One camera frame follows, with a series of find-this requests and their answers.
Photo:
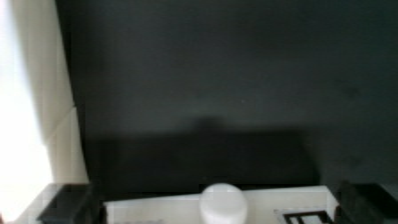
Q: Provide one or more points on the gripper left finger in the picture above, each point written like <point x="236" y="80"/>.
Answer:
<point x="74" y="207"/>

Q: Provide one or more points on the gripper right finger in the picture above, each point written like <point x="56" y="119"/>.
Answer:
<point x="367" y="205"/>

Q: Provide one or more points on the white front drawer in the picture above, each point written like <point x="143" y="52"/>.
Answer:
<point x="296" y="205"/>

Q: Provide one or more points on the white U-shaped border frame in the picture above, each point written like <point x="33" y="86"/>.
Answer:
<point x="40" y="158"/>

